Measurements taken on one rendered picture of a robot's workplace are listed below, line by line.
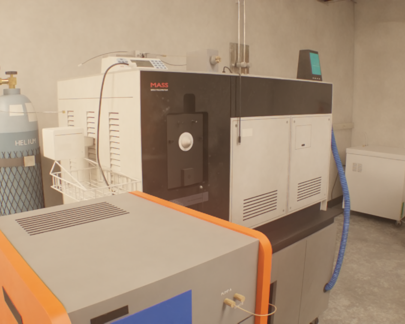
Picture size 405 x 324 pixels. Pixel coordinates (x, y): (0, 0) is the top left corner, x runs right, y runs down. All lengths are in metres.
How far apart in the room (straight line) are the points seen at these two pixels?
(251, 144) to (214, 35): 1.60
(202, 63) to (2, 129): 0.94
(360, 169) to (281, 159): 2.73
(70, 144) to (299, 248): 1.13
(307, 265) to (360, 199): 2.53
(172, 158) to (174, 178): 0.07
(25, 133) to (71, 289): 1.35
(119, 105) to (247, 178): 0.59
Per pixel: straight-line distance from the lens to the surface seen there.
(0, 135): 1.77
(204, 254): 0.54
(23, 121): 1.76
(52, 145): 1.33
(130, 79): 1.15
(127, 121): 1.16
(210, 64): 1.66
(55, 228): 0.68
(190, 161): 1.26
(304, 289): 1.98
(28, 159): 1.76
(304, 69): 1.96
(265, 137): 1.54
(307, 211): 1.98
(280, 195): 1.68
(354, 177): 4.36
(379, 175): 4.24
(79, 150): 1.35
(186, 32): 2.75
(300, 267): 1.86
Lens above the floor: 1.35
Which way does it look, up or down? 10 degrees down
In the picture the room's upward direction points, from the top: straight up
